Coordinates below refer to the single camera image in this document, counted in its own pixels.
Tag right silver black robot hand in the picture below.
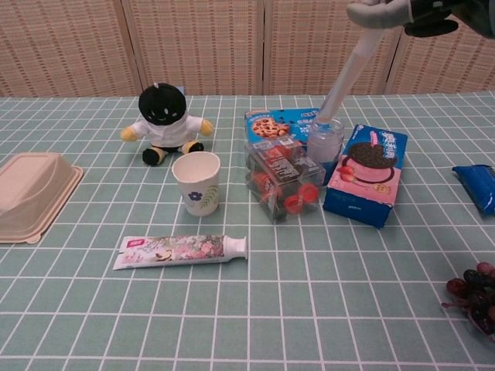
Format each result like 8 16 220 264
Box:
346 0 495 39

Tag white round-headed plastic bottle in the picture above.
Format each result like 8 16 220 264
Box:
316 26 387 125

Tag floral toothpaste tube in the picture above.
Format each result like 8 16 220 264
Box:
113 234 248 271

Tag bamboo folding screen panel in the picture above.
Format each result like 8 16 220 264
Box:
265 0 401 96
121 0 268 96
0 0 136 97
386 22 495 94

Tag blue Oreo snack packet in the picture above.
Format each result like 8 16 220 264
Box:
452 165 495 216

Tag pink and blue Oreo box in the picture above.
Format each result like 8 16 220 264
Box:
323 124 409 230

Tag blue chocolate chip cookie box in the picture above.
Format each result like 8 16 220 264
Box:
244 107 324 146

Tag clear plastic box red items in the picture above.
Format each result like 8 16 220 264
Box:
243 137 326 224

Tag dark red grape bunch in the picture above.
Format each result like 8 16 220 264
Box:
441 261 495 343

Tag black-headed plush toy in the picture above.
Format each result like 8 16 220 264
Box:
120 82 215 167

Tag white paper cup floral print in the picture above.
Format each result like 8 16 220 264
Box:
172 151 221 217

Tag green checked tablecloth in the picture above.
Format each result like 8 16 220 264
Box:
0 90 495 371

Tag beige lidded takeaway container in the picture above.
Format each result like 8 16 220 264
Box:
0 151 84 244

